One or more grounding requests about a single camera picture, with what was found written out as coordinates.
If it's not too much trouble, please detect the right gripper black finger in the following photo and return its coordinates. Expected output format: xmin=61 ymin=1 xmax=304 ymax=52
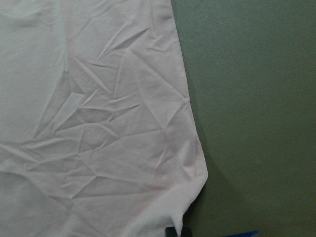
xmin=165 ymin=227 xmax=191 ymax=237

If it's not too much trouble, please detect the pink printed t-shirt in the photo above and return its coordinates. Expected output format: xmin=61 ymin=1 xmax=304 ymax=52
xmin=0 ymin=0 xmax=208 ymax=237

